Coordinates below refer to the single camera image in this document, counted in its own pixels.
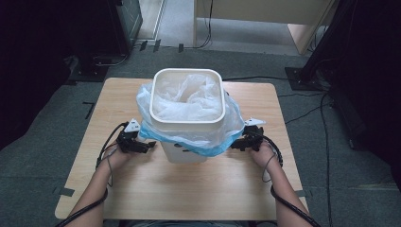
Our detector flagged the black hanging cable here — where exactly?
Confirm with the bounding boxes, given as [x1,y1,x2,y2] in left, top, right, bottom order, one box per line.
[181,0,214,50]

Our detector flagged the thin grey left wrist wire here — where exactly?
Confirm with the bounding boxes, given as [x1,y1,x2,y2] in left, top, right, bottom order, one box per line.
[104,147,118,188]

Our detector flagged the thin grey wrist wire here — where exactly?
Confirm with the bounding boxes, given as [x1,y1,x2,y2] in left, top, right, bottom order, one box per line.
[261,152,279,184]
[104,147,118,188]

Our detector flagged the white bin rim ring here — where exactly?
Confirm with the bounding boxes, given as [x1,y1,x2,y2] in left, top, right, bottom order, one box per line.
[148,67,227,132]

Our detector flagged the translucent blue-edged trash bag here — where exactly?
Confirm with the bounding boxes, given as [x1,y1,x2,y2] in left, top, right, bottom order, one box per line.
[135,73,247,158]

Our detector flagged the black computer tower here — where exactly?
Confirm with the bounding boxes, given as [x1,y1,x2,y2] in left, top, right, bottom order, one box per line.
[107,0,144,57]

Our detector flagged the black flat stand base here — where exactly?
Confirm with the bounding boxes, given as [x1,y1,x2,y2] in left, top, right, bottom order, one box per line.
[68,55,110,84]

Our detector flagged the thin grey right wrist wire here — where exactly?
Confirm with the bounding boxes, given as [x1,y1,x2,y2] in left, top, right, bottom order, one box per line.
[261,152,279,184]

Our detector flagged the black floor cable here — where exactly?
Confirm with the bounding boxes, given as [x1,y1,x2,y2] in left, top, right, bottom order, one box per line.
[277,90,332,98]
[284,99,333,125]
[319,92,335,227]

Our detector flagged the dark curtain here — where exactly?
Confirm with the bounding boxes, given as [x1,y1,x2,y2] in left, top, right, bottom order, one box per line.
[327,0,401,193]
[0,0,121,151]

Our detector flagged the person's left hand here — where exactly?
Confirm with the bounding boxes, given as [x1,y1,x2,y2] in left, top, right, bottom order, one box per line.
[101,146,135,172]

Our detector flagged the grey tape strip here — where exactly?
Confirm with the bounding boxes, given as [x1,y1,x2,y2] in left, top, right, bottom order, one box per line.
[51,185,76,198]
[294,188,314,199]

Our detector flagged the person's right hand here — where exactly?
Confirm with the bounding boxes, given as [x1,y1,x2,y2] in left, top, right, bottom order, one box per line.
[250,141,281,170]

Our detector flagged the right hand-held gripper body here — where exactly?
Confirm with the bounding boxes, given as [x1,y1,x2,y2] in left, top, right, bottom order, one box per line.
[240,117,267,152]

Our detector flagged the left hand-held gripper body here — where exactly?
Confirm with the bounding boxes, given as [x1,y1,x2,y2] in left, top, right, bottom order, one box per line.
[115,117,149,154]

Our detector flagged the black stand with pole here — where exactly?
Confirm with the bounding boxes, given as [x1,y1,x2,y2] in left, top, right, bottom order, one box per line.
[285,0,357,93]

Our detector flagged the beige wooden desk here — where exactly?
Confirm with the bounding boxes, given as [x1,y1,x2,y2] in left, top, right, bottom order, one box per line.
[192,0,336,57]

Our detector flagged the white plastic trash bin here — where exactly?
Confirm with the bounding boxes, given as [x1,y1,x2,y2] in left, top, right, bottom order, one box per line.
[160,141,210,165]

